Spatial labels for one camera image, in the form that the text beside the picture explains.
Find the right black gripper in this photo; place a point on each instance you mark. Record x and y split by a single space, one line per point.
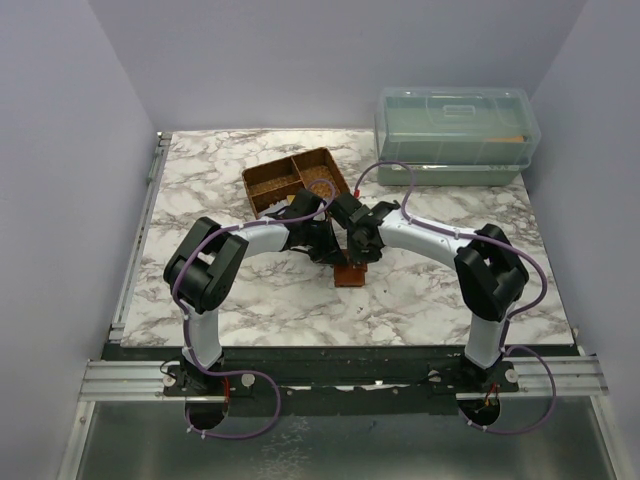
367 257

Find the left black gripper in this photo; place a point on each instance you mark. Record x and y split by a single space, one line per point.
330 252

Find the brown leather card holder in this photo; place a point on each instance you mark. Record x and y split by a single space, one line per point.
350 276

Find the brown woven basket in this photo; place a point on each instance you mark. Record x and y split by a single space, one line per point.
269 183

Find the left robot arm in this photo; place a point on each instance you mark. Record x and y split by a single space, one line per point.
203 268

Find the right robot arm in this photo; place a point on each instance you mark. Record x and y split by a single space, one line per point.
490 274

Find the clear lidded plastic box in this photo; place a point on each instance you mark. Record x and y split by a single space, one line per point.
453 136

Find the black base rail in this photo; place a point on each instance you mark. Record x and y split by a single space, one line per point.
316 381

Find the aluminium side rail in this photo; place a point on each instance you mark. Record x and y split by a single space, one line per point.
118 322

